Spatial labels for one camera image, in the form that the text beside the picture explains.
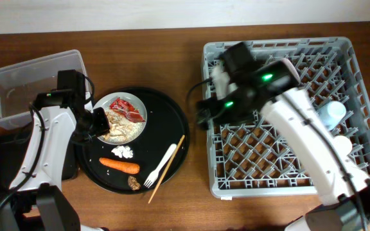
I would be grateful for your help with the white label sticker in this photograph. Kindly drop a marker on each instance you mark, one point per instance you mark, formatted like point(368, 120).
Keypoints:
point(226, 198)

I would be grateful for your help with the orange carrot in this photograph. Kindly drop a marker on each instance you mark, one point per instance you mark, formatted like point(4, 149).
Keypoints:
point(126, 167)

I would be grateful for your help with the brown food scrap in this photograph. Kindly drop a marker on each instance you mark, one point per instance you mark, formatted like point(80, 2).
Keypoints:
point(133, 183)

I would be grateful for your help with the white plastic fork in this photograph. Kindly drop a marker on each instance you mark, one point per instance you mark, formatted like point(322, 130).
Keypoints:
point(152, 177)

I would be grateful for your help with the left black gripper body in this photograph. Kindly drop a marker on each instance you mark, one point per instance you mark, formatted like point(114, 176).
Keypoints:
point(100, 125)

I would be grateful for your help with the red snack wrapper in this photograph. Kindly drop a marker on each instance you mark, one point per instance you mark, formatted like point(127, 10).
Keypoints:
point(127, 110)

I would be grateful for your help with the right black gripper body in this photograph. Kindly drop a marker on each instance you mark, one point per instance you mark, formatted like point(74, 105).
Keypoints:
point(234, 108)

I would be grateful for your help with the crumpled white tissue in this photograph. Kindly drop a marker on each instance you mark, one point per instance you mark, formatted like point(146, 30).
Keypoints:
point(123, 152)

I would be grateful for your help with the grey dishwasher rack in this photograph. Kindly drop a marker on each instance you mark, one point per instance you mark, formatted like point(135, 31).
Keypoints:
point(252, 159)

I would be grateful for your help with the light blue cup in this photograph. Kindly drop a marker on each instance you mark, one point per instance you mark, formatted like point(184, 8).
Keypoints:
point(331, 114)

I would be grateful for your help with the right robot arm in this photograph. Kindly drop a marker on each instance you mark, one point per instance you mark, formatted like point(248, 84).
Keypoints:
point(243, 87)

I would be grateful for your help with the cream white cup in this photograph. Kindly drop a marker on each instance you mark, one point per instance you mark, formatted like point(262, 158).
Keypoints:
point(342, 145)

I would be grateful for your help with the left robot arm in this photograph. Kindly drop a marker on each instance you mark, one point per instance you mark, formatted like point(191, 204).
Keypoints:
point(34, 200)

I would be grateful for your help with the grey plate with food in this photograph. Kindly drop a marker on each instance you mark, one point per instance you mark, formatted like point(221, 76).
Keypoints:
point(121, 131)

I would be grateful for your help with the white bowl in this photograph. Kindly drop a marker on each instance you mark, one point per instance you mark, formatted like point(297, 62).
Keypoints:
point(291, 68)

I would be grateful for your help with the round black tray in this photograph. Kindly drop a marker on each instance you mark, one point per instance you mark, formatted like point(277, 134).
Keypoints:
point(165, 124)

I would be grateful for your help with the black rectangular tray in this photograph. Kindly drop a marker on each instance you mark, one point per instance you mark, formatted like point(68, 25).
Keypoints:
point(12, 152)

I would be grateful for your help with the clear plastic bin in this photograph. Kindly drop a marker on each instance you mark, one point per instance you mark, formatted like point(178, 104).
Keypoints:
point(20, 83)

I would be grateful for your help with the wooden chopstick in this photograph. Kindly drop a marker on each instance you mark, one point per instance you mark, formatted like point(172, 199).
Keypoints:
point(165, 169)

